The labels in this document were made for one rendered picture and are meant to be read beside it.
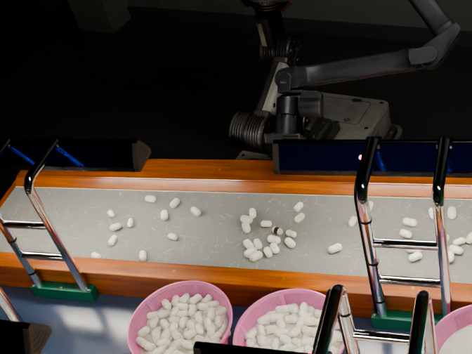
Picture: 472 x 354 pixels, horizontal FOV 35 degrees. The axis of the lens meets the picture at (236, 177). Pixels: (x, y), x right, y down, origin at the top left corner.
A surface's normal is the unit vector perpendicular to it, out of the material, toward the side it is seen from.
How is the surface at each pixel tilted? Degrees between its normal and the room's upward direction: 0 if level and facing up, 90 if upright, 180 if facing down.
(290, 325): 0
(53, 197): 0
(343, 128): 0
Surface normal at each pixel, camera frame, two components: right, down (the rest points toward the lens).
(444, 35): -0.30, 0.02
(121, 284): -0.29, 0.67
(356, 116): -0.23, -0.74
